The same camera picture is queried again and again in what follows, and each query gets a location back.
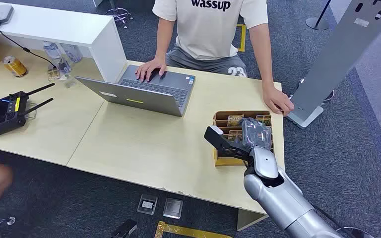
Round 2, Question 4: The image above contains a person's right hand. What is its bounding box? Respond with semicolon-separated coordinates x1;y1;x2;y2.
134;59;168;83

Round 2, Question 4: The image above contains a clear plastic water bottle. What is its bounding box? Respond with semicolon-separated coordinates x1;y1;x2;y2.
61;43;84;64
42;41;72;82

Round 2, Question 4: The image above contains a black object on floor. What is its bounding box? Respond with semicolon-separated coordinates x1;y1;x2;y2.
110;219;138;238

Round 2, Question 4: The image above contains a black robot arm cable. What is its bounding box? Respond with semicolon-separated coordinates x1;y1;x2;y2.
311;203;375;238

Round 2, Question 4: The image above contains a chrome chair base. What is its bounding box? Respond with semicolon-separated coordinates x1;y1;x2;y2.
104;6;134;29

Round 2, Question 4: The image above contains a black power cable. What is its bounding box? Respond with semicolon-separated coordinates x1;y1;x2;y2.
0;22;59;69

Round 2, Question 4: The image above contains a grey standing kiosk panel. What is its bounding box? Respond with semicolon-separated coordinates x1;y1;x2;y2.
285;0;381;129

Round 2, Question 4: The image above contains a person's left hand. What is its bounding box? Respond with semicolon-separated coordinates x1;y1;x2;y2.
262;83;295;117

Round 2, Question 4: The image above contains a black remote controller with antennas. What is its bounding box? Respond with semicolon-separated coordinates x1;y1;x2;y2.
0;82;56;137

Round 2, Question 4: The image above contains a grey laptop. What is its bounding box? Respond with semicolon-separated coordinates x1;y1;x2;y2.
75;64;197;118

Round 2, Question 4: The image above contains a yellow floor tape strip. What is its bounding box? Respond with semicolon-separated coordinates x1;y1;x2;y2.
154;221;235;238

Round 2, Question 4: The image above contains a round stanchion base with pole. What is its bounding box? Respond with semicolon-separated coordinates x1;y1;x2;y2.
305;0;333;31

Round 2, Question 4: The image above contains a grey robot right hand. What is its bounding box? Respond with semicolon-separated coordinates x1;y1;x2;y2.
239;118;274;152

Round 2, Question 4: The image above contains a yellow drink can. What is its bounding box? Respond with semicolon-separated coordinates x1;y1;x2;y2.
2;55;29;78

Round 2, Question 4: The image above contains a wooden card organizer box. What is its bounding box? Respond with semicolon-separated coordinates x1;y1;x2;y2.
212;110;275;167

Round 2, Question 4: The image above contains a yellow floor tape frame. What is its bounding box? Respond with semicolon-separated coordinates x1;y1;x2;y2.
236;23;247;53

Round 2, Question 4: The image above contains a person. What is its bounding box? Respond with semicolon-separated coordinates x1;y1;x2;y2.
134;0;295;117

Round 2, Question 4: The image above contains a plain metal floor socket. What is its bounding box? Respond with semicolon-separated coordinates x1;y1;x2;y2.
162;197;184;220

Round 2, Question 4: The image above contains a floor socket with white label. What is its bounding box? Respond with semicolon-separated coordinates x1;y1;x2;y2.
136;194;159;216

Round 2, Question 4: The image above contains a gold printed card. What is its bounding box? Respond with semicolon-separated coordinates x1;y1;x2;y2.
255;115;272;127
227;130;244;142
227;115;245;127

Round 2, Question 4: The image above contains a white desk riser shelf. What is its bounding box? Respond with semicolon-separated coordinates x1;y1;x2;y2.
0;0;128;83

